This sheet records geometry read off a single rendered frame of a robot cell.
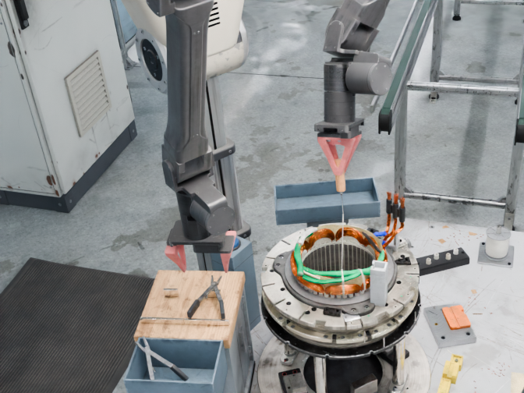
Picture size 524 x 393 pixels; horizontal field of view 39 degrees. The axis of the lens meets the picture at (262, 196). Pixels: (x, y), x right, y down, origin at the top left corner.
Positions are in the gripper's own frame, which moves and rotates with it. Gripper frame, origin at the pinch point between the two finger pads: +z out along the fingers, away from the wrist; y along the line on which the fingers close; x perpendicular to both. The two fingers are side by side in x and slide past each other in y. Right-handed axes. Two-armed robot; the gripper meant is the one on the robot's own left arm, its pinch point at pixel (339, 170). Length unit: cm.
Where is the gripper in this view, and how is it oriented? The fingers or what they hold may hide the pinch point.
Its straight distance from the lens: 138.5
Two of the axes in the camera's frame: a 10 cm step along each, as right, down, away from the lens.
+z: 0.2, 9.7, 2.3
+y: 4.1, -2.2, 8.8
